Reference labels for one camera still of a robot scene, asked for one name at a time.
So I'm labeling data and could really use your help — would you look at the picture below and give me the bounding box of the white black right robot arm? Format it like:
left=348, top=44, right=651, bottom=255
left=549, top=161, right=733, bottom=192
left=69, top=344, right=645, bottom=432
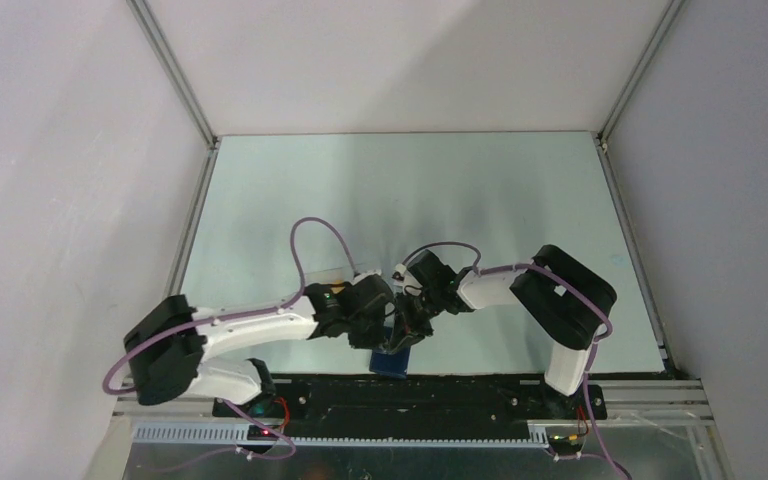
left=385, top=244, right=617, bottom=418

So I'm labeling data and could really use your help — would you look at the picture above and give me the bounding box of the grey slotted cable duct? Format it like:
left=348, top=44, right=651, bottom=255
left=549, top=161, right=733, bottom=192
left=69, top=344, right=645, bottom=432
left=132, top=422, right=549, bottom=449

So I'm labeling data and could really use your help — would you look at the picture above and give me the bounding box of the blue leather card holder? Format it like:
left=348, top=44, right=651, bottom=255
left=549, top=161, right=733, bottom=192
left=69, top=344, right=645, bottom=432
left=368, top=347, right=411, bottom=379

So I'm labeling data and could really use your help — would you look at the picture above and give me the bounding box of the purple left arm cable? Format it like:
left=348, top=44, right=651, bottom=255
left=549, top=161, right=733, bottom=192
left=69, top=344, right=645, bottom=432
left=102, top=216, right=359, bottom=458

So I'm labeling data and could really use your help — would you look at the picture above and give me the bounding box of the right electronics board with leds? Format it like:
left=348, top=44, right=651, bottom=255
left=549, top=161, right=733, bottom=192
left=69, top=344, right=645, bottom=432
left=546, top=434, right=587, bottom=459

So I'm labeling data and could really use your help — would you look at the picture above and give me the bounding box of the left electronics board with leds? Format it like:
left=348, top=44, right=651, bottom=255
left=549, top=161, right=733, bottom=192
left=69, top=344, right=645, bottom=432
left=247, top=425, right=279, bottom=441

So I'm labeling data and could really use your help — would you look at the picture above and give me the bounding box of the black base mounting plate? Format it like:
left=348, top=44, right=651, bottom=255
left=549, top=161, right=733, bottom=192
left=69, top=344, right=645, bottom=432
left=239, top=374, right=607, bottom=440

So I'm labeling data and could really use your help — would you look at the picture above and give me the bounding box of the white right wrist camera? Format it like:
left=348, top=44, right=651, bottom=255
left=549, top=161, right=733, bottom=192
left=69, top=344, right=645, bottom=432
left=392, top=263, right=421, bottom=296

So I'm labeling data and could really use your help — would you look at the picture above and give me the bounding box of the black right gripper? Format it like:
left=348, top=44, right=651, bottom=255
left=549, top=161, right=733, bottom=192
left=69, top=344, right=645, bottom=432
left=388, top=287, right=444, bottom=355

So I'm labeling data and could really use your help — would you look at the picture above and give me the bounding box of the electronics board with leds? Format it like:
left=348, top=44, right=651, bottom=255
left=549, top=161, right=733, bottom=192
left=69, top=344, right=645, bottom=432
left=546, top=434, right=587, bottom=459
left=247, top=425, right=279, bottom=441

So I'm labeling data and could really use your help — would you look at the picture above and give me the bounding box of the clear plastic tray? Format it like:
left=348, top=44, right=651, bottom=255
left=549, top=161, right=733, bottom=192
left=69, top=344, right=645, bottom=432
left=305, top=266, right=382, bottom=285

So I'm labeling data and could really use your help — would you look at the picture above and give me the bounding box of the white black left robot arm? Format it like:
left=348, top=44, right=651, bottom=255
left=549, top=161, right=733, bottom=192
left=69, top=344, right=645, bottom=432
left=123, top=272, right=395, bottom=417

